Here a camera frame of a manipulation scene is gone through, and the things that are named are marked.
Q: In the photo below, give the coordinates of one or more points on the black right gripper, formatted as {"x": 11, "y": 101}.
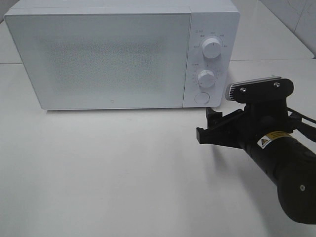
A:
{"x": 260, "y": 126}

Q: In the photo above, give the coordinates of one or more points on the white round door button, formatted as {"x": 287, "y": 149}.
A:
{"x": 202, "y": 98}

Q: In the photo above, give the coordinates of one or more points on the white timer knob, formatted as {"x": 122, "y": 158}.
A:
{"x": 206, "y": 78}

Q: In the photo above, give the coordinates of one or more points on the white microwave door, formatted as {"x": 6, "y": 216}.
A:
{"x": 104, "y": 61}

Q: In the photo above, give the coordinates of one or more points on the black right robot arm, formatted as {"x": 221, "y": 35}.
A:
{"x": 294, "y": 174}

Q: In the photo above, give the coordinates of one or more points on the white upper power knob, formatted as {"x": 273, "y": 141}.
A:
{"x": 211, "y": 47}

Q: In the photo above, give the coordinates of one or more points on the white microwave oven body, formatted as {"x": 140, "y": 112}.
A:
{"x": 208, "y": 18}

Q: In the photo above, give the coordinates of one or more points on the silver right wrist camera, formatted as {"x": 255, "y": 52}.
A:
{"x": 259, "y": 90}

